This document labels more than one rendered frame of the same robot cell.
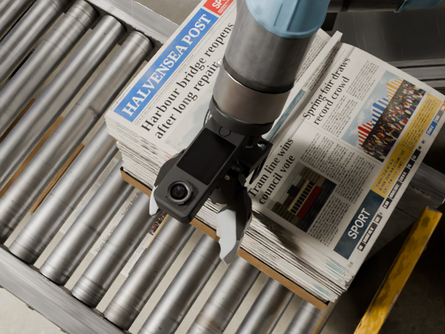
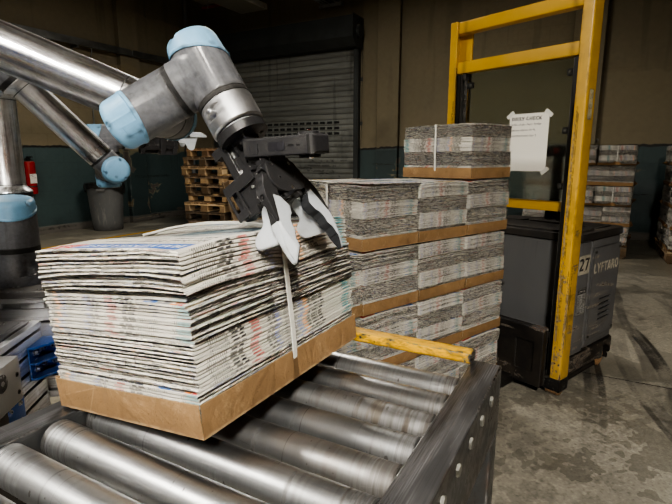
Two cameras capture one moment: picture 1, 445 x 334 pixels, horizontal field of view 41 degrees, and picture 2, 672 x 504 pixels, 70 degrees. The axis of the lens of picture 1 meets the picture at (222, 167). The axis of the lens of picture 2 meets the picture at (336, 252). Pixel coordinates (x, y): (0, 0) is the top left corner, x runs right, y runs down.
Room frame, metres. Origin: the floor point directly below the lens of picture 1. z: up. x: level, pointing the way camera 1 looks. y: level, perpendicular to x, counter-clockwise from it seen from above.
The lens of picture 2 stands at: (0.21, 0.67, 1.15)
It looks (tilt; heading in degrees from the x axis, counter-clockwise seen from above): 11 degrees down; 263
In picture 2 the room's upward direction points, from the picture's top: straight up
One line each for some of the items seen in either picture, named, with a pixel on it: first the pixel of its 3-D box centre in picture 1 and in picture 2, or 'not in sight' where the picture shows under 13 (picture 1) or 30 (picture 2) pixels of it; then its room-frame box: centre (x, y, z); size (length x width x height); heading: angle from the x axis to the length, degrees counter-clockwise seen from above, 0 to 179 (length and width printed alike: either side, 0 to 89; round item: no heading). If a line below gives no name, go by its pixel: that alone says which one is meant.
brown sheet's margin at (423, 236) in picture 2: not in sight; (409, 228); (-0.34, -1.30, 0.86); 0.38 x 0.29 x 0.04; 121
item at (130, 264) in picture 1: (112, 210); not in sight; (0.47, 0.34, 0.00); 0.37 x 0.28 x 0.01; 54
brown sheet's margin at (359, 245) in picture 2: not in sight; (356, 235); (-0.08, -1.15, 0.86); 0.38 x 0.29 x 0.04; 123
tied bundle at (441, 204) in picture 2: not in sight; (409, 207); (-0.34, -1.30, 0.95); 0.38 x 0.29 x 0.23; 121
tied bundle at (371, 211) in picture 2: not in sight; (356, 212); (-0.09, -1.15, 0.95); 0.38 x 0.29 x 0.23; 123
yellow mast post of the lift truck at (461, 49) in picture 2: not in sight; (454, 190); (-0.78, -1.97, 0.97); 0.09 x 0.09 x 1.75; 32
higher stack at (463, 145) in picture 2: not in sight; (450, 267); (-0.59, -1.46, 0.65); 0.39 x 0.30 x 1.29; 122
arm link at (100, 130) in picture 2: not in sight; (104, 137); (0.74, -0.94, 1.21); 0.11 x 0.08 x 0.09; 26
